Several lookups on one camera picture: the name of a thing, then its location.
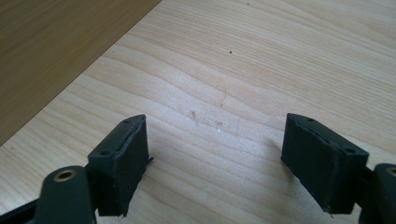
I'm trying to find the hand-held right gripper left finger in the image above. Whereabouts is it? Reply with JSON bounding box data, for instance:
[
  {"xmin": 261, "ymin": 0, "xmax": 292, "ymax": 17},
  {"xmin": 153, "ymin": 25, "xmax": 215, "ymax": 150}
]
[{"xmin": 87, "ymin": 114, "xmax": 154, "ymax": 217}]

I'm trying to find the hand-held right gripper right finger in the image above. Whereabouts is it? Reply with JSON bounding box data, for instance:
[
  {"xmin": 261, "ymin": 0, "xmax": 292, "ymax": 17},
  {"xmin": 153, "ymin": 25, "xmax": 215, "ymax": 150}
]
[{"xmin": 280, "ymin": 112, "xmax": 370, "ymax": 216}]

